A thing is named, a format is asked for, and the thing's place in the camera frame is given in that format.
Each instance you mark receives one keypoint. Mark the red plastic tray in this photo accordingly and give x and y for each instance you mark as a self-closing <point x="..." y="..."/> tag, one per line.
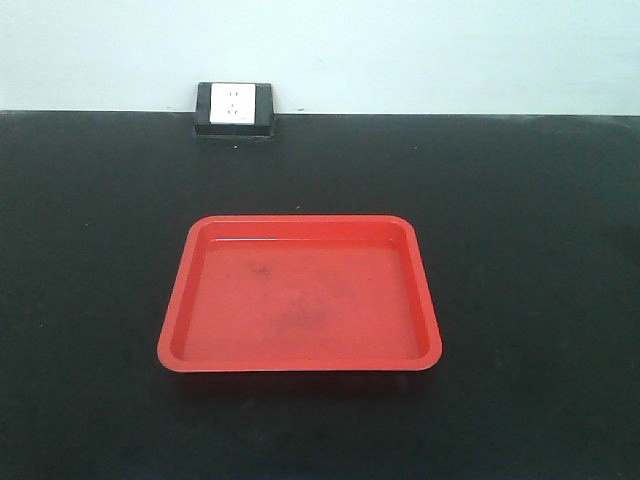
<point x="289" y="293"/>

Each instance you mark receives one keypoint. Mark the white socket in black box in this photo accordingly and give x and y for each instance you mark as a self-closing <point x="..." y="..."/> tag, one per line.
<point x="227" y="109"/>

